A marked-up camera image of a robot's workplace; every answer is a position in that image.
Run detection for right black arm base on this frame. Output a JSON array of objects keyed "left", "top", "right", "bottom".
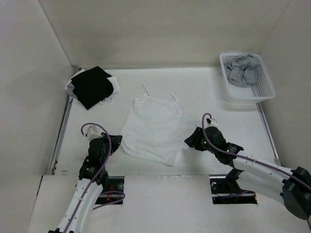
[{"left": 209, "top": 168, "right": 257, "bottom": 204}]

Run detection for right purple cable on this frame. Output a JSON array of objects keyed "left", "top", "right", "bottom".
[{"left": 202, "top": 113, "right": 311, "bottom": 191}]

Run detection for folded grey tank top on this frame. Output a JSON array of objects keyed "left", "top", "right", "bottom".
[{"left": 65, "top": 82, "right": 74, "bottom": 97}]

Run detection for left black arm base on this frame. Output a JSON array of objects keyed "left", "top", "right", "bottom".
[{"left": 95, "top": 177, "right": 125, "bottom": 205}]

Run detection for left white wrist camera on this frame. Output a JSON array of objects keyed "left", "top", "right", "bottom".
[{"left": 86, "top": 125, "right": 102, "bottom": 141}]

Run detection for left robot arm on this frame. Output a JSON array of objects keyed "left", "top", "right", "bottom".
[{"left": 49, "top": 133, "right": 122, "bottom": 233}]

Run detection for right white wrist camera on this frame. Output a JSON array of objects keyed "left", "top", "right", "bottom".
[{"left": 206, "top": 117, "right": 219, "bottom": 128}]

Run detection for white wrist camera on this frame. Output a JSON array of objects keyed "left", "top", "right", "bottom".
[
  {"left": 86, "top": 125, "right": 102, "bottom": 141},
  {"left": 206, "top": 117, "right": 219, "bottom": 128}
]

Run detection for folded black tank top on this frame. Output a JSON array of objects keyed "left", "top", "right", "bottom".
[{"left": 70, "top": 66, "right": 115, "bottom": 111}]

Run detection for white plastic basket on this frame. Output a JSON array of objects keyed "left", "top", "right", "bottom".
[{"left": 219, "top": 52, "right": 276, "bottom": 103}]

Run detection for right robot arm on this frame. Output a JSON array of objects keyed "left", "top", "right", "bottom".
[{"left": 185, "top": 126, "right": 311, "bottom": 220}]

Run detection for right aluminium table rail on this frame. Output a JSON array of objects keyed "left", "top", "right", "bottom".
[{"left": 256, "top": 103, "right": 281, "bottom": 166}]

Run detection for aluminium table rail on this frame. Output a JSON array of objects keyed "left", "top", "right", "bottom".
[
  {"left": 45, "top": 92, "right": 73, "bottom": 175},
  {"left": 256, "top": 103, "right": 281, "bottom": 166}
]

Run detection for left aluminium table rail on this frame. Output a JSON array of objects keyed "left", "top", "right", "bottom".
[{"left": 45, "top": 92, "right": 73, "bottom": 175}]

